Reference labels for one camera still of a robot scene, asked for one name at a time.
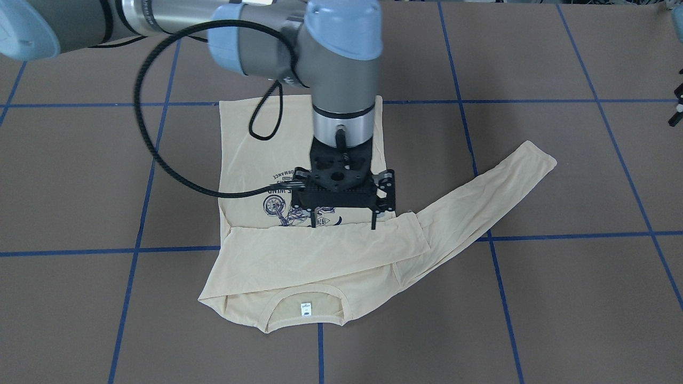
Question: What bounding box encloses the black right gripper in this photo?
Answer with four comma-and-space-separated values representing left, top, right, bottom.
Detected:
291, 139, 396, 230

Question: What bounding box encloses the cream long-sleeve printed shirt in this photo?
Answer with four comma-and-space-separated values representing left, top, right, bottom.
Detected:
197, 95, 558, 334

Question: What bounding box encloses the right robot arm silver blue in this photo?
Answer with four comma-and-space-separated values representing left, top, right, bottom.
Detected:
2, 1, 396, 226

